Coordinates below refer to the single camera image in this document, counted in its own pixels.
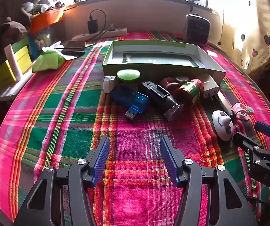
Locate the white tube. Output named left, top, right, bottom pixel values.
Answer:
left=4, top=44, right=23, bottom=82

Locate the white jar with green lid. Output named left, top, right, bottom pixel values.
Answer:
left=116, top=69, right=141, bottom=85

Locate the black clip flashlight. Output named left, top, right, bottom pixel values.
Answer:
left=141, top=81, right=184, bottom=121

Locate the orange plastic bin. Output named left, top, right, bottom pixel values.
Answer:
left=30, top=8, right=64, bottom=33

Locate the green cardboard box tray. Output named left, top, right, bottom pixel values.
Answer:
left=102, top=40, right=227, bottom=85

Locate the pink nail clipper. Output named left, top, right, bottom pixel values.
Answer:
left=230, top=102, right=254, bottom=120

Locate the black window hook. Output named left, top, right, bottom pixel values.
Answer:
left=187, top=0, right=200, bottom=13

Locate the white panda toy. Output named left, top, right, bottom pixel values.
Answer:
left=212, top=110, right=234, bottom=142

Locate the black power adapter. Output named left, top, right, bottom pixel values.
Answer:
left=87, top=16, right=98, bottom=34

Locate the red capped medicine bottle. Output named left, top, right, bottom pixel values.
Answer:
left=174, top=79, right=204, bottom=105

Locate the black smartphone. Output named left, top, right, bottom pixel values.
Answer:
left=61, top=41, right=86, bottom=54

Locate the white paper sheet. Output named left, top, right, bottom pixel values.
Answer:
left=43, top=41, right=86, bottom=60

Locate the blue transparent usb tester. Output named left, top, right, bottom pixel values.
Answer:
left=110, top=84, right=150, bottom=121

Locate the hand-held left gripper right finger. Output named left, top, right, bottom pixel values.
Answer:
left=160, top=137, right=259, bottom=226

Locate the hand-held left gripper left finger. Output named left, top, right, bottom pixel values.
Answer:
left=13, top=136, right=111, bottom=226

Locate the plaid pink green blanket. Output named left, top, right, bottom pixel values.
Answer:
left=0, top=31, right=270, bottom=226

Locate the white charger plug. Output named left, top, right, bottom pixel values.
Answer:
left=197, top=73, right=220, bottom=101

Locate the white power strip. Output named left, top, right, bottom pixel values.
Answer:
left=71, top=27, right=128, bottom=41

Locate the small white round jar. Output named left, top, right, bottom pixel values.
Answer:
left=103, top=75, right=117, bottom=94

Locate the yellow green box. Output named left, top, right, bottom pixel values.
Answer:
left=0, top=38, right=33, bottom=90

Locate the cream curtain with hearts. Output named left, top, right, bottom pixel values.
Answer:
left=220, top=0, right=270, bottom=76

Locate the black charging cable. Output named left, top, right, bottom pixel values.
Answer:
left=55, top=9, right=116, bottom=51

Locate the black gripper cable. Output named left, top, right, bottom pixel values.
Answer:
left=246, top=196, right=268, bottom=206

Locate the metal folding knife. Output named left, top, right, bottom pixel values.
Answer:
left=216, top=92, right=235, bottom=116

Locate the green tissue packet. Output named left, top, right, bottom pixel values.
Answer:
left=32, top=47, right=66, bottom=73

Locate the brown cloth bag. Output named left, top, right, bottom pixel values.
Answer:
left=0, top=21, right=28, bottom=52

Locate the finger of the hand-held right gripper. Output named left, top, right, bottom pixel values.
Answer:
left=254, top=121, right=270, bottom=151
left=233, top=132, right=265, bottom=156

